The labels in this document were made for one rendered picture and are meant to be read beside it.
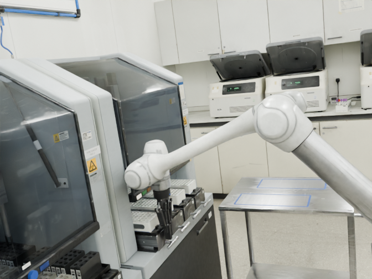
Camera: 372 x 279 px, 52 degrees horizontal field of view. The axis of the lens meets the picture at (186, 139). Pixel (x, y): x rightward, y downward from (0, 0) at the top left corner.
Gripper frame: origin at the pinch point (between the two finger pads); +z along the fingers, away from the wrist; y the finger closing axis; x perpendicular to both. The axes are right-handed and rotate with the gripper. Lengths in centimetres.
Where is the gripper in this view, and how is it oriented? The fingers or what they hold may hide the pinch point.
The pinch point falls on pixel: (168, 231)
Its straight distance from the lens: 172.9
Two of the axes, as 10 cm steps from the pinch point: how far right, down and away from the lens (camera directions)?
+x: 9.1, -0.4, -4.1
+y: -3.9, 2.4, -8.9
